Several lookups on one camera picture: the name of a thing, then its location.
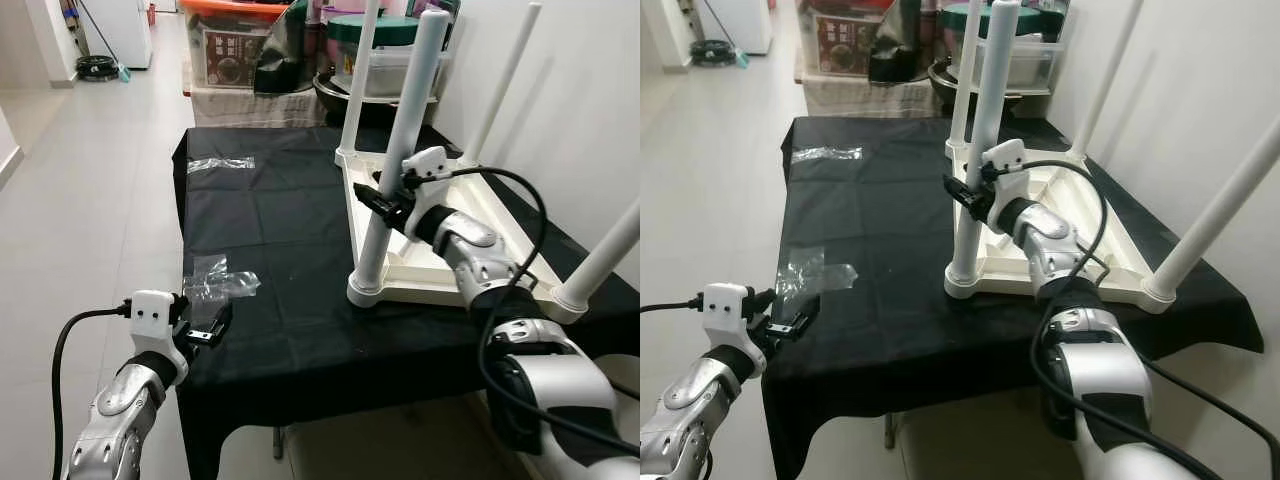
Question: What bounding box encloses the white plastic table leg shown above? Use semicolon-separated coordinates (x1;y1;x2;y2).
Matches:
460;2;544;171
943;0;1023;299
1068;0;1146;163
1142;120;1280;313
347;10;451;306
945;0;986;151
337;0;383;161
550;198;641;323

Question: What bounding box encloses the white plastic table top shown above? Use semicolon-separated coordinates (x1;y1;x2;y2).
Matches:
943;140;1179;314
335;148;589;326

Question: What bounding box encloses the long black tether cable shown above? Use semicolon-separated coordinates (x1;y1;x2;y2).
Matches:
1140;352;1280;441

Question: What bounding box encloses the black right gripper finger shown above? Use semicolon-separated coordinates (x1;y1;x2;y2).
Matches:
352;182;399;223
943;175;983;213

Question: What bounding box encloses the clear plastic food container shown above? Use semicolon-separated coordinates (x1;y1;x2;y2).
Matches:
950;35;1061;93
335;45;446;101

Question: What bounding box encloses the long handled broom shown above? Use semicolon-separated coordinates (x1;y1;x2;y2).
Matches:
75;0;131;83
700;0;749;69

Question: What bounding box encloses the green round pot lid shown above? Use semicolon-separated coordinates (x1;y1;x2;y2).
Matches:
942;3;1061;36
328;12;426;46

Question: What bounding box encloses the flat clear tape patch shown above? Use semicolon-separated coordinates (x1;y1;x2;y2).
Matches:
775;245;861;301
183;255;261;306

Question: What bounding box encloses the crumpled clear tape piece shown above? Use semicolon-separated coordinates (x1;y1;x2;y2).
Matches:
790;146;863;165
187;155;256;174

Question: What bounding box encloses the shiny black plastic bag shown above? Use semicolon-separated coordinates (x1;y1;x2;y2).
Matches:
868;0;931;84
253;0;321;96

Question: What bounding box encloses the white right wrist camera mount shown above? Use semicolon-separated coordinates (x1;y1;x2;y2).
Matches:
400;147;451;226
982;140;1031;216

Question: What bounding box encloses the clear bin with orange lid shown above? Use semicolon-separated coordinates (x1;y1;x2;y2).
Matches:
798;0;901;79
180;0;291;91

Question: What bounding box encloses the patterned cloth covered bench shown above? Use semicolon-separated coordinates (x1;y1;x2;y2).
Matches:
185;85;331;129
798;75;946;119

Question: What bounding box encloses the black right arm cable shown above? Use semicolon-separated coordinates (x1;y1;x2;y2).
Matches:
1000;160;1201;480
420;167;641;459

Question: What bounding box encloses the black tablecloth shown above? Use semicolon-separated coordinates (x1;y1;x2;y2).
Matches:
762;115;1266;480
172;125;641;480

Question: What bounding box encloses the brown printed carton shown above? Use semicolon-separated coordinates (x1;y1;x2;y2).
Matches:
200;25;266;89
815;12;881;76

